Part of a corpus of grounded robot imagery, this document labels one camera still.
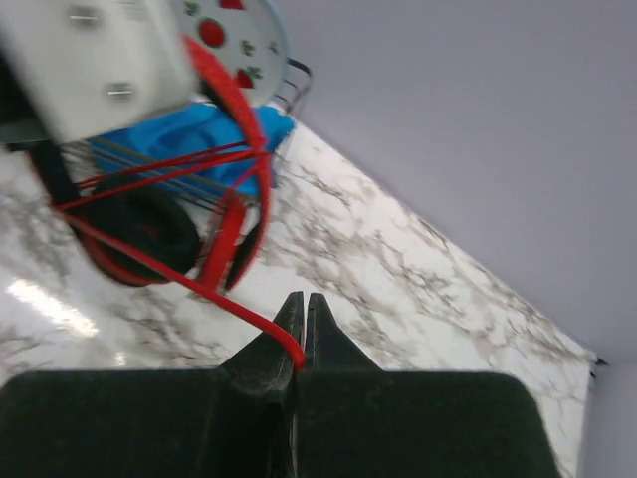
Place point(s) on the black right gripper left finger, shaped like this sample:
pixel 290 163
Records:
pixel 232 420

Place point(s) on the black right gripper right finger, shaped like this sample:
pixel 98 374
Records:
pixel 355 419

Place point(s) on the red black headphones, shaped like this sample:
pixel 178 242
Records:
pixel 139 234

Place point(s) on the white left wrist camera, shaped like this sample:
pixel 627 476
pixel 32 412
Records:
pixel 75 69

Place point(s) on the blue cloth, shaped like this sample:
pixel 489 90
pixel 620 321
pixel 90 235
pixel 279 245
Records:
pixel 196 128

